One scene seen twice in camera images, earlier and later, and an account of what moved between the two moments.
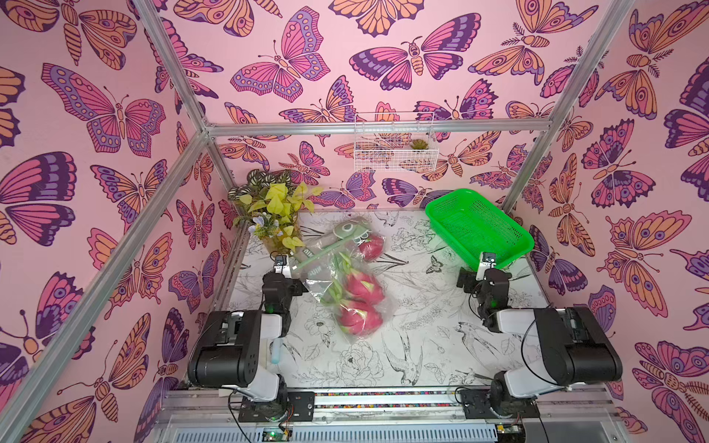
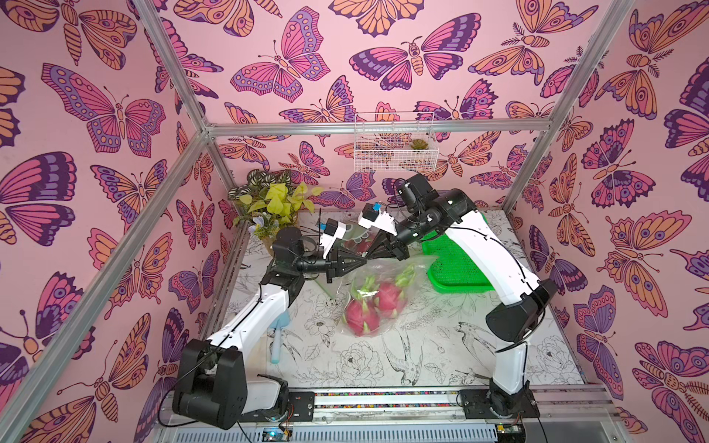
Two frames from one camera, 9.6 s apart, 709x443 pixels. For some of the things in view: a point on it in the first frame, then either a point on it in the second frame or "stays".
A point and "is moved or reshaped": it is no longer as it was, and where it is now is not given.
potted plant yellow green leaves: [269, 204] stays
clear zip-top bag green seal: [351, 289] is moved or reshaped
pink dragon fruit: [362, 286] -> [390, 300]
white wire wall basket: [395, 142] stays
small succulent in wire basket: [419, 144] stays
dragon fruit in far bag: [373, 247] stays
